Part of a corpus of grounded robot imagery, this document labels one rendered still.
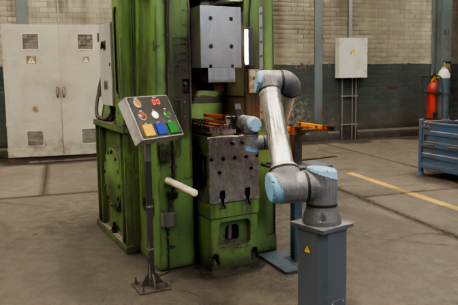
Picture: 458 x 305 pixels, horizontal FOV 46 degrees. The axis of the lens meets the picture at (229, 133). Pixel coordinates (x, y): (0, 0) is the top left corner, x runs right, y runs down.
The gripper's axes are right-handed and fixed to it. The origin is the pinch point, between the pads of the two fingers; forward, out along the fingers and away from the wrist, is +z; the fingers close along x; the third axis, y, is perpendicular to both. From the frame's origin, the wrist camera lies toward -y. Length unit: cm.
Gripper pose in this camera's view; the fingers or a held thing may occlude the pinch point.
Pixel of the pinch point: (227, 116)
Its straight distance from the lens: 360.7
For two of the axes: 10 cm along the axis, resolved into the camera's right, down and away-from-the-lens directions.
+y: 0.0, 9.9, 1.2
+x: 8.9, -0.6, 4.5
